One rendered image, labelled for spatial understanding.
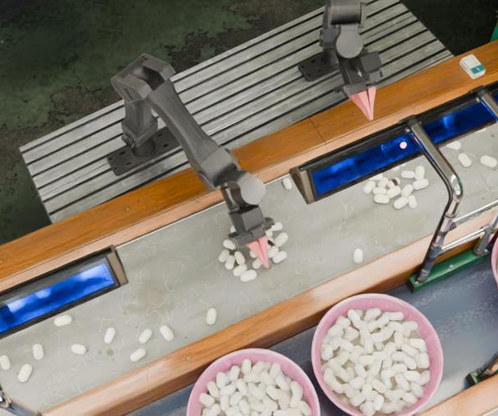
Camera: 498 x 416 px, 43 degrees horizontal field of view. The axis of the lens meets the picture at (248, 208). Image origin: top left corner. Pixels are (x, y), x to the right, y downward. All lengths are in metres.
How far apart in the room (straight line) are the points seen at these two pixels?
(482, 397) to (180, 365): 0.61
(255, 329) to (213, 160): 0.37
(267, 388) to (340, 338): 0.19
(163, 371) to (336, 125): 0.73
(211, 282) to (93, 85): 1.57
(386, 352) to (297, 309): 0.21
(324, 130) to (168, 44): 1.44
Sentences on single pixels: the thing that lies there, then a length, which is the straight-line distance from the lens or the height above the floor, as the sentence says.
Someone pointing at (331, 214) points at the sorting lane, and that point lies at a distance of 1.49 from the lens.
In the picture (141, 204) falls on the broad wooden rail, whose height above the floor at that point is 0.76.
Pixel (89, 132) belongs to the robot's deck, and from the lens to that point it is 1.81.
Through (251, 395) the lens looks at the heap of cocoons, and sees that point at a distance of 1.36.
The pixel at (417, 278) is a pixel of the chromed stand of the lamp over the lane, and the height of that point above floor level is 0.73.
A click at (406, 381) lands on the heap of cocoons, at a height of 0.74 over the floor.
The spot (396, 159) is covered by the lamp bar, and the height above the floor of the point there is 1.06.
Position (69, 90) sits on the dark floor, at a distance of 2.85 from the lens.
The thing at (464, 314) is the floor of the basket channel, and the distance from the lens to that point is 1.51.
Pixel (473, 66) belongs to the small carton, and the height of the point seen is 0.78.
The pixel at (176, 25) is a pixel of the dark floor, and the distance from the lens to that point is 2.98.
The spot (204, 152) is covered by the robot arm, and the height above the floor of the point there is 0.96.
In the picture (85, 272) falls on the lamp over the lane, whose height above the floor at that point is 1.10.
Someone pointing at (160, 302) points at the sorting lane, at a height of 0.74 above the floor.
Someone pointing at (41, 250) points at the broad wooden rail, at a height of 0.76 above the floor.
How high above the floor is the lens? 2.05
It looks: 61 degrees down
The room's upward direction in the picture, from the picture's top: 8 degrees counter-clockwise
